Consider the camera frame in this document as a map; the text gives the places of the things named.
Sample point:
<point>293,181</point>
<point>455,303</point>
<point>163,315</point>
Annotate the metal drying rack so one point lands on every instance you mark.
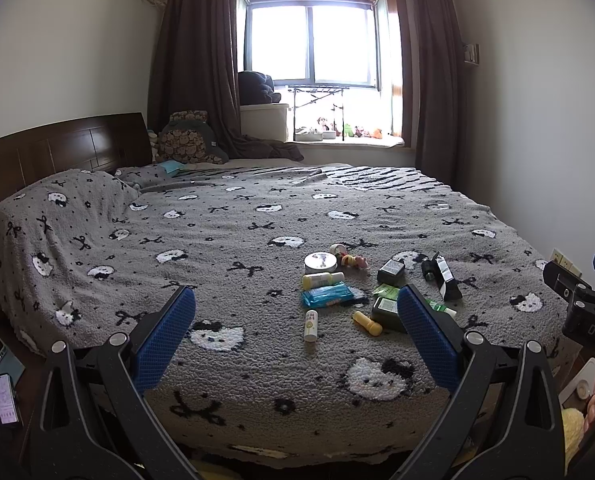
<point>318,112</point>

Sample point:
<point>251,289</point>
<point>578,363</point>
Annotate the blue wet wipes pack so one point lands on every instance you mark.
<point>333,295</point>

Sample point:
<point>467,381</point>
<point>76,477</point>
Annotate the colourful plush toy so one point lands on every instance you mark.
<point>346,259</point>

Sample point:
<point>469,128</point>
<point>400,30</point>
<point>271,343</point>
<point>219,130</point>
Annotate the large green lotion bottle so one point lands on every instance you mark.
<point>384,311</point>

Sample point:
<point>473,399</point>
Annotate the white storage box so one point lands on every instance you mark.
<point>266,121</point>

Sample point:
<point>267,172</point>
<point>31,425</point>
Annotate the brown patterned pillow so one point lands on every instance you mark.
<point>187,138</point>

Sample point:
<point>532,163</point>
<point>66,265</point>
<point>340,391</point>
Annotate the brown left curtain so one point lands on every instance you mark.
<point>194,68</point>

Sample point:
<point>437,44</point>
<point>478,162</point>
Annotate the wall power socket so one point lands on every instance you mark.
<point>565,262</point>

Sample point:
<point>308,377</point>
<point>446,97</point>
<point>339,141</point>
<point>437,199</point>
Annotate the round metal tin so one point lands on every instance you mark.
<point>319,262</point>

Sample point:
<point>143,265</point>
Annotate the brown curtain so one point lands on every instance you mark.
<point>194,68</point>
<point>442,89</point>

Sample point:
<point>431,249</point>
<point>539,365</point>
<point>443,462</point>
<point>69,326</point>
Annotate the small green lotion bottle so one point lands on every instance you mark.
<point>392,273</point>

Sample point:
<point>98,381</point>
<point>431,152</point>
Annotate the yellow white tube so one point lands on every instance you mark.
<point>323,279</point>

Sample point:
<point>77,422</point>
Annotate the dark wooden headboard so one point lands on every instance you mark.
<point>105,142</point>

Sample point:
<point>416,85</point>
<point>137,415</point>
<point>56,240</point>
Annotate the wall switch panel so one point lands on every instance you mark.
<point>471,53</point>

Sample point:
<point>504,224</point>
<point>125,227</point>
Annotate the smartphone on nightstand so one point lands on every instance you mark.
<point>8,409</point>

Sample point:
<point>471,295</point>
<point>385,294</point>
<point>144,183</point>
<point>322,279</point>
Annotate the brown right curtain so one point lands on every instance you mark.
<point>442,89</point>

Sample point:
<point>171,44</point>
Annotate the teal cloth by pillow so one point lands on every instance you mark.
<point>172,167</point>

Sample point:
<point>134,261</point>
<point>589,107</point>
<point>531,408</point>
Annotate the dark blue clothes pile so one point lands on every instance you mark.
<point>257,88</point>

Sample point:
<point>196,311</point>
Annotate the small white yellow bottle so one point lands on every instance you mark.
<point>311,326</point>

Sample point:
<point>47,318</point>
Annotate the window with dark frame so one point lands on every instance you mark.
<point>362,44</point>

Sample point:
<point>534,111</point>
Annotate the black cosmetic box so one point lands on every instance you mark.
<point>445,279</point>

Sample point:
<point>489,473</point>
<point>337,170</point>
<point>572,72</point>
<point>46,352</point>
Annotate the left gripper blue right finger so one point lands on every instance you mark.
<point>502,419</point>

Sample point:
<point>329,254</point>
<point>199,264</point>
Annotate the dark green round jar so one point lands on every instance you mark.
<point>428,269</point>

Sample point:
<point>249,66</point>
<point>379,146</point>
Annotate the yellow lip balm stick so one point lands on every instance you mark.
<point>375,329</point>

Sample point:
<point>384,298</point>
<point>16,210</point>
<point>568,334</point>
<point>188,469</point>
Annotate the grey cat pattern bedspread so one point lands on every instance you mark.
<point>85,254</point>

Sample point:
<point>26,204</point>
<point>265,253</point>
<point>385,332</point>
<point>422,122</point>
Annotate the green sachet wrapper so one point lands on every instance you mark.
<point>386,291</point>

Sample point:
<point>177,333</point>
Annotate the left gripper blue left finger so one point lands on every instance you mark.
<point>91,419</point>

